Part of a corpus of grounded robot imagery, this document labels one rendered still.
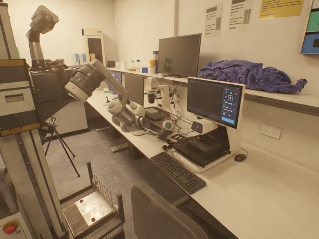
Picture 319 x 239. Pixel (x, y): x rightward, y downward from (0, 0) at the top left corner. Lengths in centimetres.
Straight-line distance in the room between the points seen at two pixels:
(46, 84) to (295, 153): 169
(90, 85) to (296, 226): 119
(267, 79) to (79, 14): 366
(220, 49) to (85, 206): 193
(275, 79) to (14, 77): 153
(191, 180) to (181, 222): 48
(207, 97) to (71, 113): 286
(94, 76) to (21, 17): 328
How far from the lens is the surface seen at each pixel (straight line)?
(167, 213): 67
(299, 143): 155
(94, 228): 152
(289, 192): 128
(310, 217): 118
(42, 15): 105
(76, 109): 357
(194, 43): 183
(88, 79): 89
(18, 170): 116
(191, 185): 107
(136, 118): 104
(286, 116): 152
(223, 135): 130
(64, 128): 365
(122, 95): 100
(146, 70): 254
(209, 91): 117
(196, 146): 117
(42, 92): 102
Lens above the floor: 148
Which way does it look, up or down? 21 degrees down
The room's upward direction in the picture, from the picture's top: straight up
